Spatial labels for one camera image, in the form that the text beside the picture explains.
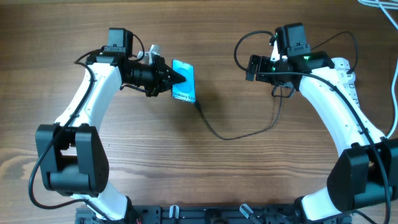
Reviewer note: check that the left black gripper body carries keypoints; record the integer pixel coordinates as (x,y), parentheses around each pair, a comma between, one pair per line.
(157,78)

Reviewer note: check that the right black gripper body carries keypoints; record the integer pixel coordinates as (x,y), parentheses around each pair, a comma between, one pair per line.
(265,65)

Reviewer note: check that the blue Galaxy smartphone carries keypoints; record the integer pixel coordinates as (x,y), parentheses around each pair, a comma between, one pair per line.
(184,91)

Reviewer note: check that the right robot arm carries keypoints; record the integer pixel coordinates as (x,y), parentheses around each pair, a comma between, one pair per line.
(365,173)

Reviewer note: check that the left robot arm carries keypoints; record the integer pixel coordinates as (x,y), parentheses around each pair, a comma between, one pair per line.
(71,157)

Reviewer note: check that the white power strip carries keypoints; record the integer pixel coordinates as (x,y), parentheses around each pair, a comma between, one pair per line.
(342,67)

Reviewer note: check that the black mounting rail base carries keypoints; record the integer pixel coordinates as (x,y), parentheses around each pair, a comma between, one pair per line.
(268,214)

